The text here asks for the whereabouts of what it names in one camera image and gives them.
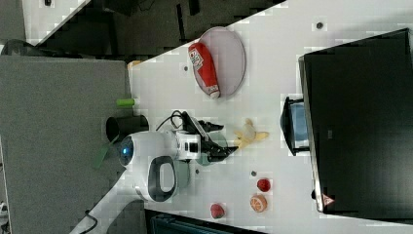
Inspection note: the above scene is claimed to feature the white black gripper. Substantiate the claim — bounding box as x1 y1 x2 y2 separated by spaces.
175 111 238 162

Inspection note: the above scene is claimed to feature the peeled toy banana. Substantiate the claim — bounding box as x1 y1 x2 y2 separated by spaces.
234 118 269 149

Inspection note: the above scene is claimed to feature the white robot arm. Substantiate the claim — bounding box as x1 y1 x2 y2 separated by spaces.
69 110 237 234

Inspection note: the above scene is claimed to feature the black toaster oven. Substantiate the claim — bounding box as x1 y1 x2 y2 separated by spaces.
281 28 413 224

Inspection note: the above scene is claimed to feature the red strawberry toy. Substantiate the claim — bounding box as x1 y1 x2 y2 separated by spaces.
256 178 271 192

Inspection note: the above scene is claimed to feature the red ketchup bottle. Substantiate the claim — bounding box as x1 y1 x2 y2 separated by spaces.
188 42 220 99

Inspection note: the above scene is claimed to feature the red apple toy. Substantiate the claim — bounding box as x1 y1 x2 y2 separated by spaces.
210 204 225 219

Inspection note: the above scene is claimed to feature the orange slice toy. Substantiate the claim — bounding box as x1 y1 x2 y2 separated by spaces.
249 194 268 213

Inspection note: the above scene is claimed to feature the grey round plate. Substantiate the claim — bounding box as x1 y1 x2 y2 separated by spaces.
199 26 245 98

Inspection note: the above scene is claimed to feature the blue round cup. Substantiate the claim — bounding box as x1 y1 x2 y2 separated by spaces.
291 102 308 147

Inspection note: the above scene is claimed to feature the black cylinder cup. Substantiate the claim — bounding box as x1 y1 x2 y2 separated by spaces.
105 115 149 141

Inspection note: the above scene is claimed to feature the green marker cap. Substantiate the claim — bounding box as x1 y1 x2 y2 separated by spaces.
116 98 135 107

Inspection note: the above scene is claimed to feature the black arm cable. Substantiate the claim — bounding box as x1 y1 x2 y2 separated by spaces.
155 109 186 133

